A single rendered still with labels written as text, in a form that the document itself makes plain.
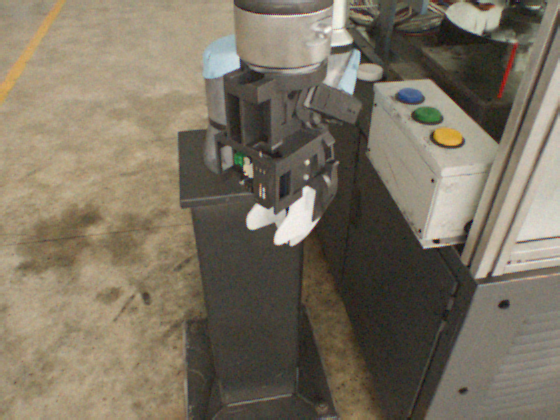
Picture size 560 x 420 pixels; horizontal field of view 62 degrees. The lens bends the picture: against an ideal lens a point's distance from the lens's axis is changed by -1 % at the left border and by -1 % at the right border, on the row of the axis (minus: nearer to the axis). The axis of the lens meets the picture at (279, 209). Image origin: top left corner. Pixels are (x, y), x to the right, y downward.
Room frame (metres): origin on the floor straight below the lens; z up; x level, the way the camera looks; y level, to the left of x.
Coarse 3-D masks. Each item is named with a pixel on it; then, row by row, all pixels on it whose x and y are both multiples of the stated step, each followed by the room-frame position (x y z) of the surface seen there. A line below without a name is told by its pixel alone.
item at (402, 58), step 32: (384, 0) 1.30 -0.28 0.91; (416, 0) 1.12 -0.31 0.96; (352, 32) 1.50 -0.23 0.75; (384, 32) 1.27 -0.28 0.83; (448, 32) 1.18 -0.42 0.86; (384, 64) 1.24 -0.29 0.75; (416, 64) 1.08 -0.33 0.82; (448, 64) 1.00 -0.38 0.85; (480, 64) 1.00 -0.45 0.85; (448, 96) 0.94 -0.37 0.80; (480, 96) 0.84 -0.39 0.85; (512, 96) 0.84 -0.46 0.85
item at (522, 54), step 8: (504, 48) 1.00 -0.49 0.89; (512, 48) 0.98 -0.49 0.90; (520, 48) 0.97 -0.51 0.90; (528, 48) 0.97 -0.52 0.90; (504, 56) 0.99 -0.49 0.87; (520, 56) 0.97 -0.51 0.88; (528, 56) 0.97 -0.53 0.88; (504, 64) 0.99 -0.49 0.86; (512, 64) 0.97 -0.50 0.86; (520, 64) 0.97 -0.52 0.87
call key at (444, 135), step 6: (438, 132) 0.60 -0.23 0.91; (444, 132) 0.60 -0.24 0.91; (450, 132) 0.60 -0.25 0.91; (456, 132) 0.60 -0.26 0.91; (438, 138) 0.59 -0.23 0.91; (444, 138) 0.58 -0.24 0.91; (450, 138) 0.58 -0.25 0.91; (456, 138) 0.58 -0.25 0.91; (450, 144) 0.58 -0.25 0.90; (456, 144) 0.58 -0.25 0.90
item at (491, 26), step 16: (464, 0) 1.13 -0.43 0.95; (480, 0) 1.14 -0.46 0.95; (496, 0) 1.14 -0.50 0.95; (448, 16) 1.02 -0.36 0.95; (464, 16) 1.02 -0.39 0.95; (480, 16) 1.02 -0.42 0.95; (496, 16) 1.02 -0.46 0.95; (480, 32) 0.91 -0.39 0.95; (496, 32) 0.92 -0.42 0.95; (512, 32) 0.92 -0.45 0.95; (528, 32) 0.92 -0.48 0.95
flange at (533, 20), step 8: (512, 8) 1.04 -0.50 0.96; (520, 8) 1.00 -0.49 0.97; (528, 8) 0.99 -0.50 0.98; (544, 8) 0.99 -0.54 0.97; (504, 16) 0.99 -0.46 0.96; (512, 16) 0.98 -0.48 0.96; (520, 16) 0.98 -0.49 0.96; (528, 16) 0.98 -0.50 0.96; (536, 16) 0.97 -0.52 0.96; (512, 24) 0.97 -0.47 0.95; (520, 24) 0.95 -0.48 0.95; (528, 24) 0.95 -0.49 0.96; (536, 24) 0.94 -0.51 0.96
